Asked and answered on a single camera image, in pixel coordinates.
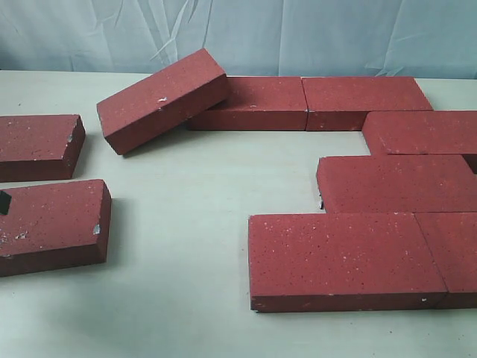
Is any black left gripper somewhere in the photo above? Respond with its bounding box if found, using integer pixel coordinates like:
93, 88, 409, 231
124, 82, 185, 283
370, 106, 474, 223
0, 190, 11, 215

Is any red brick with chipped corner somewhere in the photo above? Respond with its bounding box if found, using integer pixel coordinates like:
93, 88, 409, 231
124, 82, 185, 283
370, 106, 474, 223
1, 179, 112, 277

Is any tilted red brick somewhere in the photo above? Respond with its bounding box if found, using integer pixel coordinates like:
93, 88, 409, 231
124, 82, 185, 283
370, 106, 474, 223
97, 48, 230, 155

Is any red brick back row left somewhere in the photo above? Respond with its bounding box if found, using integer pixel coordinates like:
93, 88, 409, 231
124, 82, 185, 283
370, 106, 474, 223
186, 76, 308, 131

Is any red brick back row right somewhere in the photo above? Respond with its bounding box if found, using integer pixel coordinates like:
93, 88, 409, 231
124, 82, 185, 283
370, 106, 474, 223
302, 77, 432, 131

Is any red brick third row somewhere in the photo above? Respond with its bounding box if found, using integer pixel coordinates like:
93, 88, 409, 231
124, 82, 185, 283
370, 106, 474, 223
317, 154, 476, 213

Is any red brick second row right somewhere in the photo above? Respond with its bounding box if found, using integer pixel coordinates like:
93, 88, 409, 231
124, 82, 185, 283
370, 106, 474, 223
362, 110, 476, 172

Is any white backdrop curtain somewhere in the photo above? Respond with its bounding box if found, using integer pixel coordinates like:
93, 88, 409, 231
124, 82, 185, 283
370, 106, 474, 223
1, 1, 476, 79

